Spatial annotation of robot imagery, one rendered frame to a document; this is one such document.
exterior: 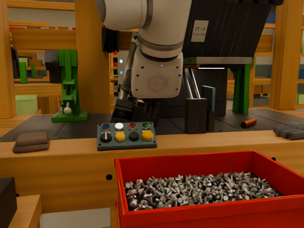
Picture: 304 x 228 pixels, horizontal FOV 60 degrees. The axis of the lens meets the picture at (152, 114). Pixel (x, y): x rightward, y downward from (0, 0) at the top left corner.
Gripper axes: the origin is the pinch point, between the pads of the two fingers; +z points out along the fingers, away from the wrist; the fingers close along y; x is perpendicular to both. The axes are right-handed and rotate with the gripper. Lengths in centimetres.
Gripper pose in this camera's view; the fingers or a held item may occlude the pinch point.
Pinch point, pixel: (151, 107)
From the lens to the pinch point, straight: 60.6
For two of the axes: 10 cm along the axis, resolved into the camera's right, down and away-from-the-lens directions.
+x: -1.4, -7.0, 7.0
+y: 9.9, -0.3, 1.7
